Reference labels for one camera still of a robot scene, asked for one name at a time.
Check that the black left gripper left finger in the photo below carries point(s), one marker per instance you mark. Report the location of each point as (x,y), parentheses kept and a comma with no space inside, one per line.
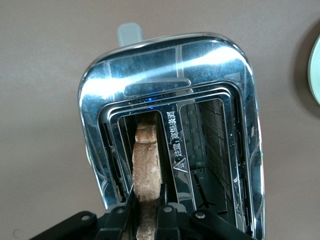
(117,222)

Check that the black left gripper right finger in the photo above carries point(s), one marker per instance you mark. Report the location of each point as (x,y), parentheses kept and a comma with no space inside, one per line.
(172,222)

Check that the toasted bread slice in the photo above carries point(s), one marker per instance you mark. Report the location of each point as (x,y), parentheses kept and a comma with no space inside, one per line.
(146,162)

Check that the pale green round plate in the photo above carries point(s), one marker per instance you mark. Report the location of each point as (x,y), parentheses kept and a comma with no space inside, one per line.
(315,72)

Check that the beige and chrome toaster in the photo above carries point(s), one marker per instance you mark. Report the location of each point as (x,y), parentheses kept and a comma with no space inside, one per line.
(162,65)

